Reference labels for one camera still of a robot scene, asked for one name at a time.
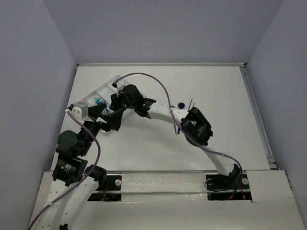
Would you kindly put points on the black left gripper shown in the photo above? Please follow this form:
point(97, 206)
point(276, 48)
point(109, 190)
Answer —
point(96, 115)

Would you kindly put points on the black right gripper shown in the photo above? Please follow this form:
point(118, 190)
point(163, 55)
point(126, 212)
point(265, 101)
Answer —
point(115, 98)

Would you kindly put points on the dark purple plastic spoon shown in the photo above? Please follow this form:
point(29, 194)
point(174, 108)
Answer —
point(181, 105)

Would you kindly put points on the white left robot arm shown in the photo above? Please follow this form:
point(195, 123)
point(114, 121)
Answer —
point(76, 174)

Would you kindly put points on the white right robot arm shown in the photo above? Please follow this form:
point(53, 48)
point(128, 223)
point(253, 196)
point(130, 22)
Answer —
point(194, 125)

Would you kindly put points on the clear divided utensil tray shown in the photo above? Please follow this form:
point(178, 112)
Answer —
point(105, 91)

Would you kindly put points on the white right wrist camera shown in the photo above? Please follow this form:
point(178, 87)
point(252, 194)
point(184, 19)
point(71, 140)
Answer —
point(118, 83)

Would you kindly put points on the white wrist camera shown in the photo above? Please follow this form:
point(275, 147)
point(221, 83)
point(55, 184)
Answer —
point(79, 110)
point(118, 83)

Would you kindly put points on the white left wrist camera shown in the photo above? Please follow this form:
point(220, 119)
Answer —
point(79, 110)

